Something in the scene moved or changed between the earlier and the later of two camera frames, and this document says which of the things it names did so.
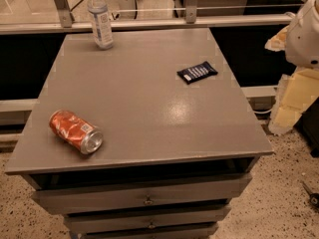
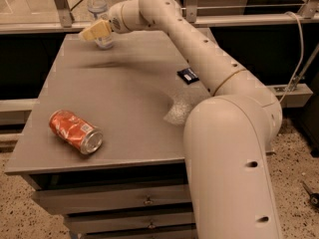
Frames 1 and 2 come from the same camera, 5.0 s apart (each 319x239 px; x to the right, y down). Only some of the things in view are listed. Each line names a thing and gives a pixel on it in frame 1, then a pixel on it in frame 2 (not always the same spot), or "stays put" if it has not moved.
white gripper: [305, 40] -> [114, 22]
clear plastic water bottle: [102, 27] stays put
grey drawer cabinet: [172, 156] stays put
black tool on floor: [313, 197] stays put
